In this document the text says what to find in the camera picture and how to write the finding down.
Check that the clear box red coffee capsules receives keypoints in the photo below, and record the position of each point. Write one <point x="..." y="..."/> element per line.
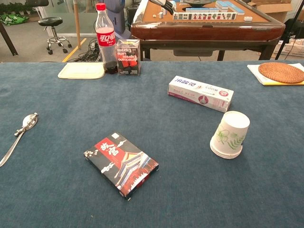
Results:
<point x="128" y="59"/>

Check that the standing mahjong tile row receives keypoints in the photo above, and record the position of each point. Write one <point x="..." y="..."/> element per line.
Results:
<point x="204" y="16"/>

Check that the green bag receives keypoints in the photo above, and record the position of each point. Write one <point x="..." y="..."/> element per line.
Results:
<point x="13" y="19"/>

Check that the blue mahjong tile stack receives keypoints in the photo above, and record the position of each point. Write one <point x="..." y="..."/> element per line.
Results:
<point x="229" y="6"/>

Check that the black red palace card box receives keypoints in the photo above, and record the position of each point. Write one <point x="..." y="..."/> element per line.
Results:
<point x="123" y="166"/>

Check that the cola bottle red label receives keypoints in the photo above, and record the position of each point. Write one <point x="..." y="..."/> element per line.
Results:
<point x="105" y="38"/>

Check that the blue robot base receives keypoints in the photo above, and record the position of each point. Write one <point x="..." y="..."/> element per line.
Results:
<point x="117" y="19"/>

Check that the silver metal spoon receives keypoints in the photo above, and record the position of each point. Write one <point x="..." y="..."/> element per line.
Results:
<point x="29" y="121"/>

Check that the white toothpaste box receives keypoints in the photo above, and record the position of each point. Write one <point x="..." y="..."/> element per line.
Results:
<point x="199" y="93"/>

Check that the black swivel stool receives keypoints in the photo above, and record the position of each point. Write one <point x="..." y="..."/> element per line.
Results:
<point x="50" y="21"/>

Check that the brown mahjong table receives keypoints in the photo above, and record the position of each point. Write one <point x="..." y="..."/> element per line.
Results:
<point x="202" y="31"/>

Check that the beige lunch box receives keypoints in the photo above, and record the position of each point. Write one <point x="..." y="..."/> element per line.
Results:
<point x="80" y="70"/>

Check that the wooden pole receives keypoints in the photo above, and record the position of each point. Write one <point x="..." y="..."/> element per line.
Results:
<point x="77" y="23"/>

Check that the blue table cloth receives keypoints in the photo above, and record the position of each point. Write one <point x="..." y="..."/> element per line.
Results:
<point x="152" y="190"/>

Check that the round rattan coaster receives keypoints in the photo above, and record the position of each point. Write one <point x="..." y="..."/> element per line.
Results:
<point x="282" y="72"/>

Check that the brown cardboard box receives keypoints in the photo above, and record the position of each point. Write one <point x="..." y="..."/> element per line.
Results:
<point x="278" y="10"/>

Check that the white paper cup leaf print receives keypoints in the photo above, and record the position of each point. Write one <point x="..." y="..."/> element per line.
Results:
<point x="229" y="135"/>

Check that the black robot hand at mahjong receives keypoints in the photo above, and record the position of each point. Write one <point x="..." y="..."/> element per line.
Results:
<point x="164" y="4"/>

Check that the white yellow book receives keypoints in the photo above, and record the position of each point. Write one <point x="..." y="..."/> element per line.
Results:
<point x="253" y="70"/>

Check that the single white mahjong tile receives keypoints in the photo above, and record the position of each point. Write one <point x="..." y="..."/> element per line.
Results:
<point x="248" y="18"/>

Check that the black tripod stand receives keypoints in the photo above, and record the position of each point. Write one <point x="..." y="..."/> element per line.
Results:
<point x="285" y="41"/>

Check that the white plastic crate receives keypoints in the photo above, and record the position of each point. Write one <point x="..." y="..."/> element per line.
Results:
<point x="297" y="50"/>

